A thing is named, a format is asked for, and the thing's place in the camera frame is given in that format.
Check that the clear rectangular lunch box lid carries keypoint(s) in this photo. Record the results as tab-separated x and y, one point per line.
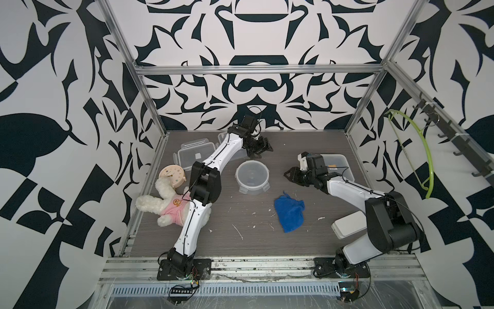
193	151

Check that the round clear lunch box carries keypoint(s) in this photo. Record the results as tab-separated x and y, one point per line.
253	178

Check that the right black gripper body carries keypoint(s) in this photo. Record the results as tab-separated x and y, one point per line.
309	176

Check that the blue microfiber cloth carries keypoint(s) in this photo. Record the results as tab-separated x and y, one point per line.
290	212

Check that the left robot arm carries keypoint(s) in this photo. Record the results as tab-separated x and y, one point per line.
205	188

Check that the white plush toy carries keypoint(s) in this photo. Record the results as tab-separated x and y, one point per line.
171	208

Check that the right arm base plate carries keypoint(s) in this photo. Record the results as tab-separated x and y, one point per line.
339	267

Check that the green bow saw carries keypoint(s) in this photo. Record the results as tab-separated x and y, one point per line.
414	146

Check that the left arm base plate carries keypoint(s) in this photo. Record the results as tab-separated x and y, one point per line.
193	269

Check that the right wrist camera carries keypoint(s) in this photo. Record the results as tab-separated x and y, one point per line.
302	159

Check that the tall rectangular clear lunch box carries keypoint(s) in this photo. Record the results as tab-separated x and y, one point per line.
225	141

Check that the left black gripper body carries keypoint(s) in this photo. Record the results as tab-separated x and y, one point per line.
256	146

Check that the square clear lunch box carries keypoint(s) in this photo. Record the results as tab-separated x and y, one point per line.
338	163

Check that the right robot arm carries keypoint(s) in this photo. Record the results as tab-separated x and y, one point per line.
390	224

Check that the black wall hook rack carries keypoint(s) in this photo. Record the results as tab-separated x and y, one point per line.
452	132

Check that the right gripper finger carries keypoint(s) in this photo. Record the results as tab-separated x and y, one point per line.
294	171
295	178

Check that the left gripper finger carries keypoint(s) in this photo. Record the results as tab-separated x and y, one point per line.
252	154
266	146

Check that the white flat box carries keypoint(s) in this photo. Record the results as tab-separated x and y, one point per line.
349	225

